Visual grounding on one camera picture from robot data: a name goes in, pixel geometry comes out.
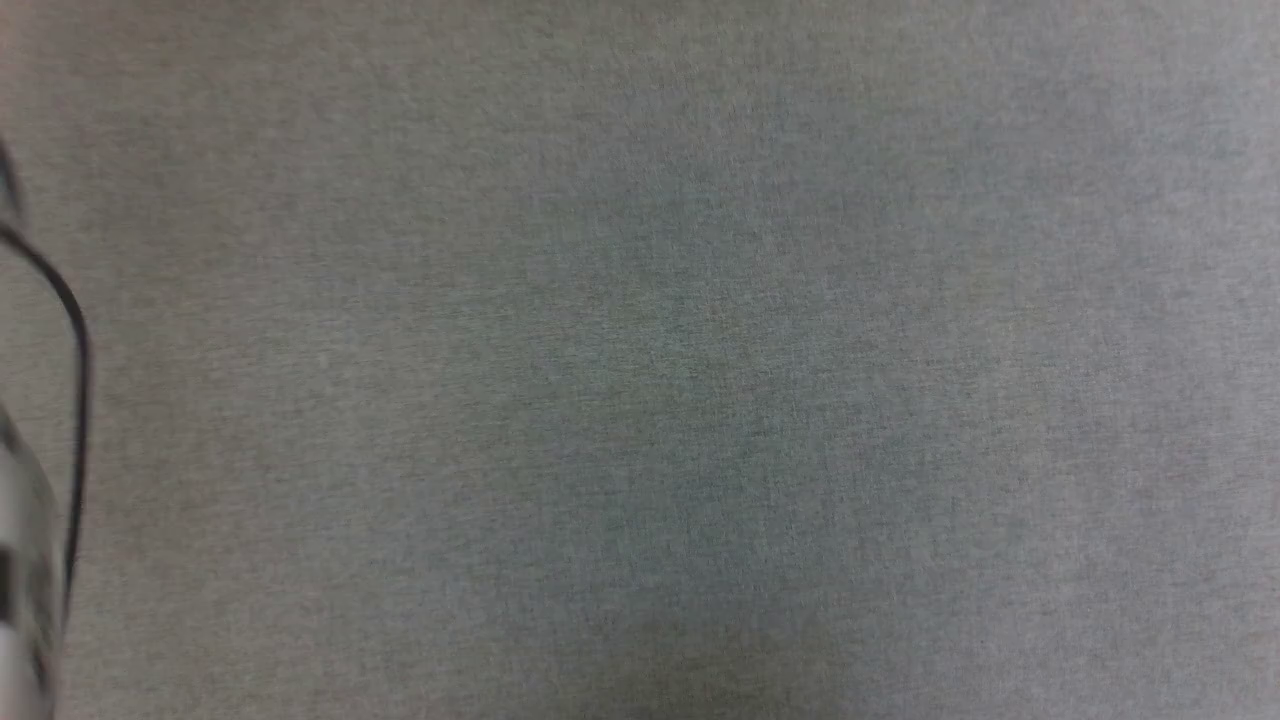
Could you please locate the grey fabric sofa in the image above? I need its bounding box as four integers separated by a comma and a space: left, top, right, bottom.
0, 0, 1280, 720

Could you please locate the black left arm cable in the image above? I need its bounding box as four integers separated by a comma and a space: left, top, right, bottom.
0, 135, 94, 626

